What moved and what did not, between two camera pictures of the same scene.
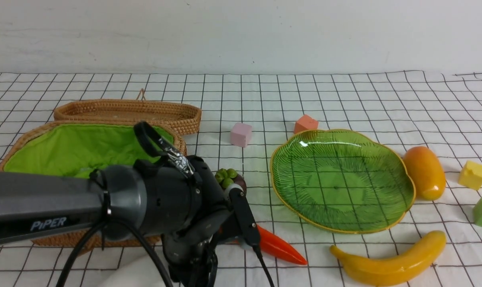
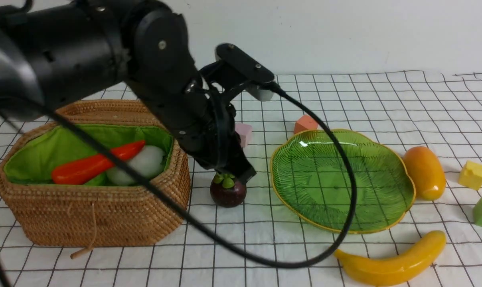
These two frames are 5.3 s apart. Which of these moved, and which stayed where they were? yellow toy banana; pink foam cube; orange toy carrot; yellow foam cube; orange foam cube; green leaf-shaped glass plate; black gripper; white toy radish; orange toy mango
Moved: orange toy carrot; black gripper; white toy radish
Stayed: green leaf-shaped glass plate; yellow foam cube; orange foam cube; yellow toy banana; orange toy mango; pink foam cube
